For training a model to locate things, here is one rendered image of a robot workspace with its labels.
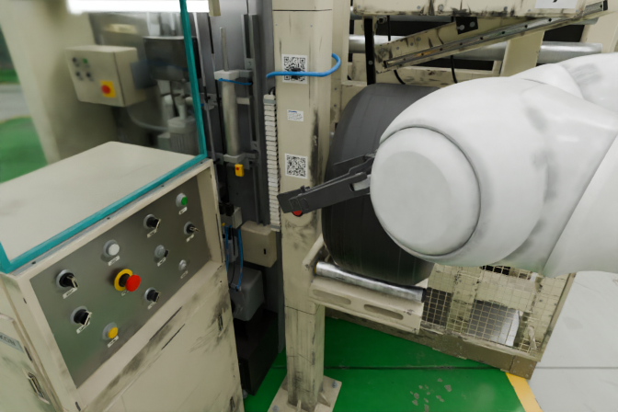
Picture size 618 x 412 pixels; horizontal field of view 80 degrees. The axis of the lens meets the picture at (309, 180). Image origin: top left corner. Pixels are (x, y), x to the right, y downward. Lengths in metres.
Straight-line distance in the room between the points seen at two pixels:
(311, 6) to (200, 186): 0.59
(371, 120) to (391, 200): 0.71
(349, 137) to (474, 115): 0.71
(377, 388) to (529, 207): 1.89
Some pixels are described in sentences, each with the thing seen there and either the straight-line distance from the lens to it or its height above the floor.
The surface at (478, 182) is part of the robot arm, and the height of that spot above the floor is 1.61.
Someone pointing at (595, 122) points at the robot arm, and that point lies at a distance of 0.24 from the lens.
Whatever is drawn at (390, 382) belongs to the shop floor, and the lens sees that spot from 2.09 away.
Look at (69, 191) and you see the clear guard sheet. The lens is 0.83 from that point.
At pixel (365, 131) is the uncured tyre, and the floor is 1.40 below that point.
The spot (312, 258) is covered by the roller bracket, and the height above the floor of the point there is 0.95.
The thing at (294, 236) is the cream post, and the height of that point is 0.96.
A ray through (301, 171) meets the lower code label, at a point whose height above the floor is 1.21.
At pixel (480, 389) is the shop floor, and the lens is 2.19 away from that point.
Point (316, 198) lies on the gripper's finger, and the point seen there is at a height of 1.46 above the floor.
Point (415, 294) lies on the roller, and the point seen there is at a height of 0.91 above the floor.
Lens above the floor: 1.68
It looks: 26 degrees down
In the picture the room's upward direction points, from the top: straight up
